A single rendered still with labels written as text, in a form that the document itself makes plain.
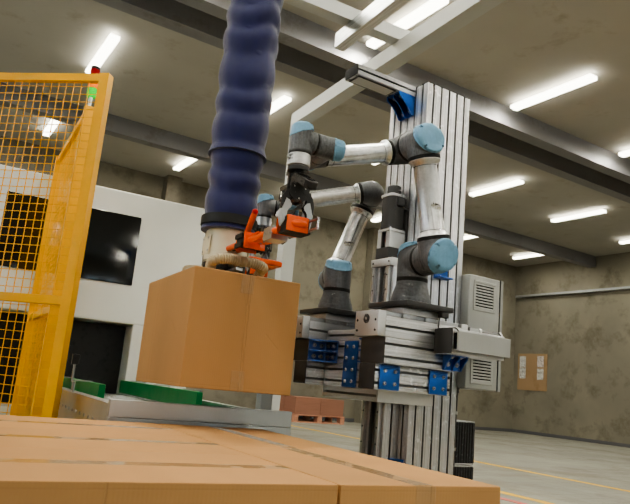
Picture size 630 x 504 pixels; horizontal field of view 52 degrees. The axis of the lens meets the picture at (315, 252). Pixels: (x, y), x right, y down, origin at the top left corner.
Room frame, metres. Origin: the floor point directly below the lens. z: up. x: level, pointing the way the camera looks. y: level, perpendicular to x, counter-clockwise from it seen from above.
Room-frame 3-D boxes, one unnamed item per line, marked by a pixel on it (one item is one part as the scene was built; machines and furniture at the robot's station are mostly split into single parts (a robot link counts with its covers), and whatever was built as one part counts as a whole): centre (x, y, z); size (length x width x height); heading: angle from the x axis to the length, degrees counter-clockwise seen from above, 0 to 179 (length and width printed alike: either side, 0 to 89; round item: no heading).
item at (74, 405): (3.34, 1.19, 0.50); 2.31 x 0.05 x 0.19; 28
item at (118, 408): (2.46, 0.35, 0.58); 0.70 x 0.03 x 0.06; 118
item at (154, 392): (3.93, 0.83, 0.60); 1.60 x 0.11 x 0.09; 28
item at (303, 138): (2.03, 0.08, 1.50); 0.09 x 0.08 x 0.11; 115
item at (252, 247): (2.31, 0.24, 1.20); 0.10 x 0.08 x 0.06; 118
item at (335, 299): (2.81, -0.11, 1.09); 0.15 x 0.15 x 0.10
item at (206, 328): (2.51, 0.36, 0.87); 0.60 x 0.40 x 0.40; 28
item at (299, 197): (2.03, 0.08, 1.34); 0.09 x 0.08 x 0.12; 28
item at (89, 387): (3.68, 1.30, 0.60); 1.60 x 0.11 x 0.09; 28
